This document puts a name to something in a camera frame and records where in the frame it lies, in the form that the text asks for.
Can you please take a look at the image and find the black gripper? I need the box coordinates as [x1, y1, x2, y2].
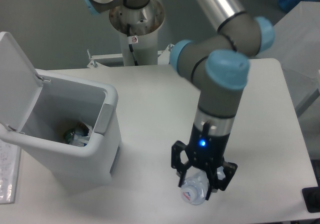
[171, 125, 238, 201]

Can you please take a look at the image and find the clear plastic water bottle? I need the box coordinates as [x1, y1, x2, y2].
[180, 165, 226, 206]

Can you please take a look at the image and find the clear plastic wrapper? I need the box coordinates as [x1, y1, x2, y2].
[69, 123, 93, 147]

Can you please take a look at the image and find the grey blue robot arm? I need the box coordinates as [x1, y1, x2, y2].
[84, 0, 275, 205]

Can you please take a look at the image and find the trash pile inside can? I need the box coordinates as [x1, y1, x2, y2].
[63, 122, 89, 145]

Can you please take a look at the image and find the white trash can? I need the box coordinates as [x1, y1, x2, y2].
[0, 70, 121, 186]

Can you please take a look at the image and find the white trash can lid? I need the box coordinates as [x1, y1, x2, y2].
[0, 31, 44, 132]

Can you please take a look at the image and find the black device at edge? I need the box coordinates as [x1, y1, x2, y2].
[302, 187, 320, 213]

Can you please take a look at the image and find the grey covered box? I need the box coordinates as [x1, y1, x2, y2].
[257, 1, 320, 116]

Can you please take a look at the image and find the laminated paper sheet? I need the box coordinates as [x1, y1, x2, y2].
[0, 141, 21, 205]

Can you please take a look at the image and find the white clamp bracket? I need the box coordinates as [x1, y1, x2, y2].
[86, 43, 178, 69]

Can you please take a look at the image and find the black pedestal cable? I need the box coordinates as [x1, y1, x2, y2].
[126, 23, 139, 66]

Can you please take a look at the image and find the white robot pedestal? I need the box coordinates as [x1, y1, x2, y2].
[109, 0, 165, 66]

